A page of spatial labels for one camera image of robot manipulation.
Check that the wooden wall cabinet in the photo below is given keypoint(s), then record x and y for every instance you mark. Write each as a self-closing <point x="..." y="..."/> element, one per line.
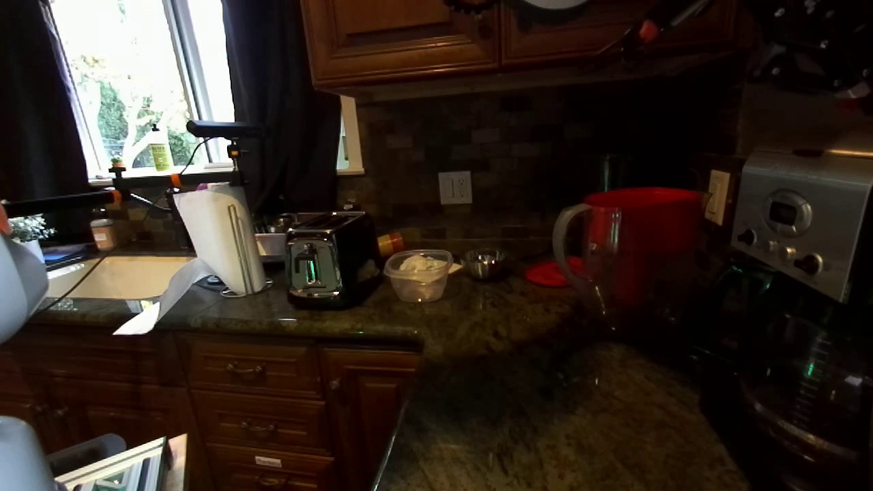
<point x="477" y="41"/>

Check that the small potted plant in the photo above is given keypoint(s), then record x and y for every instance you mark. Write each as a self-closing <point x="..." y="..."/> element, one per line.
<point x="117" y="162"/>

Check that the white wall socket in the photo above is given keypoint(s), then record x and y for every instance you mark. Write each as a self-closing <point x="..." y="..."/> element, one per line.
<point x="455" y="187"/>

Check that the paper towel roll on holder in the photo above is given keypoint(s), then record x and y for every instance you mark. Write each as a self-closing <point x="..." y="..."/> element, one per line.
<point x="222" y="239"/>

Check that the glass coffee carafe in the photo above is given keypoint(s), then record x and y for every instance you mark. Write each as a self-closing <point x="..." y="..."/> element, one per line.
<point x="811" y="382"/>

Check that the clear plastic container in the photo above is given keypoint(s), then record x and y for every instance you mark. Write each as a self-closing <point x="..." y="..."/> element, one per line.
<point x="418" y="276"/>

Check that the orange jar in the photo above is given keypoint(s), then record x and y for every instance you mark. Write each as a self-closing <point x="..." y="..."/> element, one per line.
<point x="391" y="244"/>

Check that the white switch plate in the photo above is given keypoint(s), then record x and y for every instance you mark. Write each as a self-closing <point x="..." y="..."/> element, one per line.
<point x="717" y="196"/>

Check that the clear pitcher with red lid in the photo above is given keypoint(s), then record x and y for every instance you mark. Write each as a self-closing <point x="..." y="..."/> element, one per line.
<point x="641" y="245"/>

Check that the wooden cabinet door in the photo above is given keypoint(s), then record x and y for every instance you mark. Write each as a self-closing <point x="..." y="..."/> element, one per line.
<point x="365" y="416"/>

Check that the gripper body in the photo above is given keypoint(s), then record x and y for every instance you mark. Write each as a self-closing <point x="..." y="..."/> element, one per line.
<point x="811" y="41"/>

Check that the wall cabinet door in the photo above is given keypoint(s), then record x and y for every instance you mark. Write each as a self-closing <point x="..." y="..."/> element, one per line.
<point x="402" y="34"/>

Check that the small jar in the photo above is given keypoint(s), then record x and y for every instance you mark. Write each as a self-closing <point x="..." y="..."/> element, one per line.
<point x="103" y="234"/>

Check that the white flower plant in pot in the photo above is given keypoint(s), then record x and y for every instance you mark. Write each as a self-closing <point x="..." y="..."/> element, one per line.
<point x="31" y="230"/>

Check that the black toaster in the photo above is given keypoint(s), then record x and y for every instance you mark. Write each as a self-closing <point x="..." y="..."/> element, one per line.
<point x="331" y="262"/>

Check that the orange lid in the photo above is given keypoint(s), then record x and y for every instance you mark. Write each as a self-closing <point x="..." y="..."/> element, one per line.
<point x="542" y="274"/>

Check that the wooden drawer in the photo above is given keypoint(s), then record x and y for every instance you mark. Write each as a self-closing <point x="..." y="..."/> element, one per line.
<point x="262" y="423"/>
<point x="252" y="368"/>
<point x="273" y="470"/>

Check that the green soap bottle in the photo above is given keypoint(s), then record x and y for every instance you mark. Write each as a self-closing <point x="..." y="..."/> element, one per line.
<point x="160" y="150"/>

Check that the black curtain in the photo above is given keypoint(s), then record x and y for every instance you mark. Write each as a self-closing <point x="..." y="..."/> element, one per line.
<point x="286" y="102"/>
<point x="34" y="102"/>

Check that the small metal bowl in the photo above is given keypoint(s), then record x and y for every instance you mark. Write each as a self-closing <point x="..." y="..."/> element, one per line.
<point x="485" y="264"/>

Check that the sink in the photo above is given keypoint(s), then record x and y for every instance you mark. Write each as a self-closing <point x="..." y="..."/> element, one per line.
<point x="129" y="276"/>

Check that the window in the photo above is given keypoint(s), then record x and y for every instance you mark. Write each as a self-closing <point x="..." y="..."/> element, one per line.
<point x="136" y="82"/>

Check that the silver coffee maker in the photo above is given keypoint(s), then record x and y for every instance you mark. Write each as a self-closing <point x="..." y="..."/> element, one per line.
<point x="805" y="218"/>

